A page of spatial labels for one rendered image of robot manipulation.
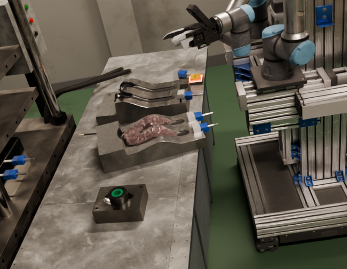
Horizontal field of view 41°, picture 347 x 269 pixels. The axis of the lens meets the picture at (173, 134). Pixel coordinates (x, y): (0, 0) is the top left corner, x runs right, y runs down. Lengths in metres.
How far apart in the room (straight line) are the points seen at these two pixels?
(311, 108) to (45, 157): 1.35
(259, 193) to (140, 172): 0.91
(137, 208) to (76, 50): 3.04
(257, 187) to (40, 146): 1.27
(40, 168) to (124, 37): 2.30
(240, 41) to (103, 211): 0.86
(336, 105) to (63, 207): 1.29
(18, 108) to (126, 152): 0.65
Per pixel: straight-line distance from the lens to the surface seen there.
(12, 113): 2.48
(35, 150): 2.60
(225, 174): 3.31
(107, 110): 2.59
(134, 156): 2.18
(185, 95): 2.46
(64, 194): 2.20
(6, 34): 2.72
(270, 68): 2.20
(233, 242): 2.86
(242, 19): 1.84
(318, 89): 2.28
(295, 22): 2.01
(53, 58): 4.81
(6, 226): 2.20
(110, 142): 2.22
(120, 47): 4.53
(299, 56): 2.04
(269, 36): 2.13
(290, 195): 2.80
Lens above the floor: 2.11
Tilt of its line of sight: 34 degrees down
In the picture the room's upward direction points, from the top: 12 degrees counter-clockwise
